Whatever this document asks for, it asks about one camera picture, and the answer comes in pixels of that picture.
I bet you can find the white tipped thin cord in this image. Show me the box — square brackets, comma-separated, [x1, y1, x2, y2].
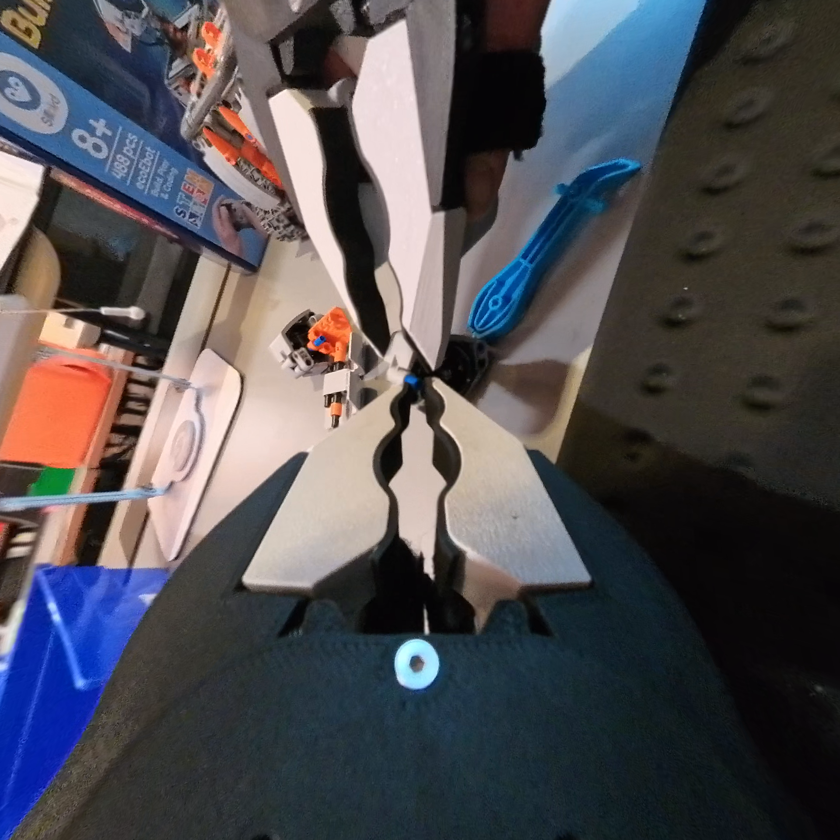
[0, 304, 148, 324]

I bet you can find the grey orange toy robot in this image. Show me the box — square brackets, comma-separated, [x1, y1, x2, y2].
[167, 20, 311, 244]

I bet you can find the blue robot kit box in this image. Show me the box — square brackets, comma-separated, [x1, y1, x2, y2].
[0, 0, 271, 277]

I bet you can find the grey shell block assembly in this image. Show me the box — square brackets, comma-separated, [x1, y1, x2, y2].
[272, 308, 329, 382]

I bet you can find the green object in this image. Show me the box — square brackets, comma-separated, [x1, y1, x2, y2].
[29, 467, 77, 497]

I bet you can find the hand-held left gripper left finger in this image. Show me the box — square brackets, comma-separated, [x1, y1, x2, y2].
[243, 384, 412, 622]

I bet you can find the grey orange axle assembly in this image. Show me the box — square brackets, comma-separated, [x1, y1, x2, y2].
[308, 307, 366, 432]

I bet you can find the round wooden board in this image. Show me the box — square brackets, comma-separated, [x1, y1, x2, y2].
[0, 230, 64, 317]

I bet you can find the person's right hand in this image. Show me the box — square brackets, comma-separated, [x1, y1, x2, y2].
[441, 0, 549, 228]

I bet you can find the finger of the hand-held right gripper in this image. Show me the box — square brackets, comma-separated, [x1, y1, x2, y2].
[268, 87, 404, 357]
[353, 0, 468, 371]

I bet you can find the light blue plastic tool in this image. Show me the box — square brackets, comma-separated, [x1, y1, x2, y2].
[467, 157, 643, 340]

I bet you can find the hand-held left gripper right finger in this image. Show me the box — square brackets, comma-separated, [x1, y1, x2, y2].
[420, 381, 593, 632]

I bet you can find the grey black wheel Lego assembly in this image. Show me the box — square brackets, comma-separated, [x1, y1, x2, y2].
[364, 328, 422, 389]

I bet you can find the blue plastic bin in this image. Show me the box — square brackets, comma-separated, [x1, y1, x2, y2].
[0, 563, 173, 840]

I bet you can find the black wheel hub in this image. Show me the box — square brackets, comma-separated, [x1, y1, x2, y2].
[441, 335, 494, 396]

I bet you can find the black dimpled panel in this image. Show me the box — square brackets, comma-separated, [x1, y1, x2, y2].
[558, 0, 840, 840]

